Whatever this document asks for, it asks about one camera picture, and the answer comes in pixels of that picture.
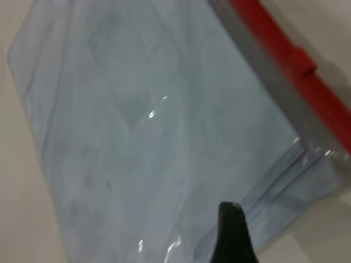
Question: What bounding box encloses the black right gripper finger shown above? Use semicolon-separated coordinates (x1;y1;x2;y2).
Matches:
210;201;259;263

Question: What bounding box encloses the red zipper slider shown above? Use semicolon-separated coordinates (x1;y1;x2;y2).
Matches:
287;45;319;81

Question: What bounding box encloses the transparent plastic zipper bag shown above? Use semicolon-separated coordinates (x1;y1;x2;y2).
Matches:
7;0;351;263

